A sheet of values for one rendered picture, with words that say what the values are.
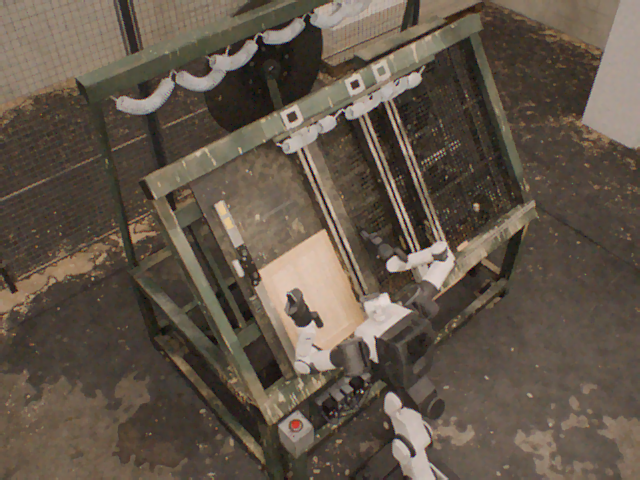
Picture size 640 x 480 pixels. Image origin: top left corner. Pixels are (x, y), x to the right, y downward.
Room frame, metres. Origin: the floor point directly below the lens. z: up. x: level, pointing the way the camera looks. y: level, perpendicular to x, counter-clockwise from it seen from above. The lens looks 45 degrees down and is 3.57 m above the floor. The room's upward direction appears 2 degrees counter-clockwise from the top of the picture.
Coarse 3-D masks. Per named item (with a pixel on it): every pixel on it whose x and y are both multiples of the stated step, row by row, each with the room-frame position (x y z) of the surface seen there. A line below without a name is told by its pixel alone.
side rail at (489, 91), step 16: (480, 48) 3.35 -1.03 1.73; (480, 64) 3.29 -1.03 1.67; (480, 80) 3.26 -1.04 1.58; (496, 96) 3.22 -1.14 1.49; (496, 112) 3.16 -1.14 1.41; (496, 128) 3.13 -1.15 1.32; (496, 144) 3.11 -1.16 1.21; (512, 144) 3.09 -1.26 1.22; (512, 160) 3.02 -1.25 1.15; (512, 176) 2.99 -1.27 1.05; (528, 192) 2.95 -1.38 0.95
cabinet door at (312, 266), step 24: (312, 240) 2.20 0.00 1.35; (288, 264) 2.07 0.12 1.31; (312, 264) 2.12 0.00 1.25; (336, 264) 2.16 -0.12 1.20; (288, 288) 1.99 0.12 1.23; (312, 288) 2.04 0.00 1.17; (336, 288) 2.08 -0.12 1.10; (336, 312) 2.00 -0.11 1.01; (360, 312) 2.04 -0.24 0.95; (336, 336) 1.91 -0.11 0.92
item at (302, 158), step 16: (288, 112) 2.48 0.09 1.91; (288, 128) 2.43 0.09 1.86; (304, 128) 2.47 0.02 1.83; (304, 160) 2.41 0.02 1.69; (304, 176) 2.38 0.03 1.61; (320, 192) 2.34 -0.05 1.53; (320, 208) 2.29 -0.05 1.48; (336, 224) 2.26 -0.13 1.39; (336, 240) 2.20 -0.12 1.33; (352, 256) 2.18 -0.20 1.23; (352, 272) 2.13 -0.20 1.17; (352, 288) 2.10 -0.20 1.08
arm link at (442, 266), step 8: (432, 248) 2.06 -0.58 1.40; (440, 248) 2.04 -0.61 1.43; (440, 256) 1.99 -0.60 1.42; (448, 256) 1.99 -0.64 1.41; (432, 264) 1.98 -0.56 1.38; (440, 264) 1.96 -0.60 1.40; (448, 264) 1.96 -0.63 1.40; (456, 264) 2.00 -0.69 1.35; (432, 272) 1.92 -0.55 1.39; (440, 272) 1.92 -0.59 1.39; (448, 272) 1.94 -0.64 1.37; (432, 280) 1.88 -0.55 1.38; (440, 280) 1.89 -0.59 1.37
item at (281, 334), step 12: (216, 204) 2.11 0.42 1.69; (228, 216) 2.09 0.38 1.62; (240, 240) 2.04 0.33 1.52; (240, 264) 1.99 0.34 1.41; (252, 288) 1.93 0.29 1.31; (264, 288) 1.93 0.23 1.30; (264, 300) 1.89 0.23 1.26; (264, 312) 1.87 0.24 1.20; (276, 312) 1.87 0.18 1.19; (276, 324) 1.83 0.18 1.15; (276, 336) 1.81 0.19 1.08; (288, 336) 1.81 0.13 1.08; (288, 348) 1.77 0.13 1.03; (288, 360) 1.75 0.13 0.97; (300, 372) 1.71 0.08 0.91
